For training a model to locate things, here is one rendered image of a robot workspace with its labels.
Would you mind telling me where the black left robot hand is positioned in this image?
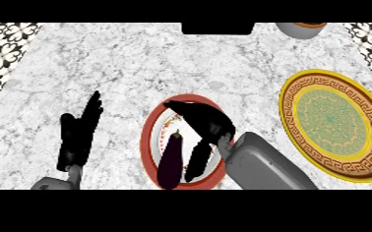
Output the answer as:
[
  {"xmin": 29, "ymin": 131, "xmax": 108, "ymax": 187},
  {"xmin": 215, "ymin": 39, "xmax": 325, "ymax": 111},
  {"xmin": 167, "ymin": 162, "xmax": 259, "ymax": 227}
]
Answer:
[{"xmin": 55, "ymin": 90, "xmax": 105, "ymax": 173}]

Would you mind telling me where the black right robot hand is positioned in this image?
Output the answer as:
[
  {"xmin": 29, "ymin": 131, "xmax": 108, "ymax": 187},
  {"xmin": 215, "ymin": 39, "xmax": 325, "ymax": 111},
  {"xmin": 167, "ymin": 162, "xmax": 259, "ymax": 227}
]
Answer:
[{"xmin": 163, "ymin": 99, "xmax": 238, "ymax": 184}]

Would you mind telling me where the red-rimmed white plate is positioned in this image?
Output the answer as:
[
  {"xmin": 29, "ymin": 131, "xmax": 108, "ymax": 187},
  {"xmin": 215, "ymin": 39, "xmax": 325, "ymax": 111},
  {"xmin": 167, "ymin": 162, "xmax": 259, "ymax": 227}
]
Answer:
[{"xmin": 139, "ymin": 93, "xmax": 238, "ymax": 191}]

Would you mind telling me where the dark purple eggplant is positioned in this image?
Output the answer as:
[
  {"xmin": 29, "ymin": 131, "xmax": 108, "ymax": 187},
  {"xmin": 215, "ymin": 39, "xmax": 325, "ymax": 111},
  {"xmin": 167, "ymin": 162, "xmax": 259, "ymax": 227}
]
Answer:
[{"xmin": 156, "ymin": 129, "xmax": 187, "ymax": 191}]

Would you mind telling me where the yellow-rimmed green patterned plate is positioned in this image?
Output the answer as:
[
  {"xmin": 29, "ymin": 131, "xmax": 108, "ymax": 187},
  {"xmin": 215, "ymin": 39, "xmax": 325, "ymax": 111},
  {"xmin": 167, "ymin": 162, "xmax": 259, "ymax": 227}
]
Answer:
[{"xmin": 278, "ymin": 68, "xmax": 372, "ymax": 184}]

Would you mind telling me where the grey pot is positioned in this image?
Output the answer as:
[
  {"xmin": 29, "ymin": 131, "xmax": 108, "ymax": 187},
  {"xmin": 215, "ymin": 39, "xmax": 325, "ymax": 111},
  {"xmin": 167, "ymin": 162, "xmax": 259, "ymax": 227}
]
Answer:
[{"xmin": 275, "ymin": 23, "xmax": 328, "ymax": 40}]

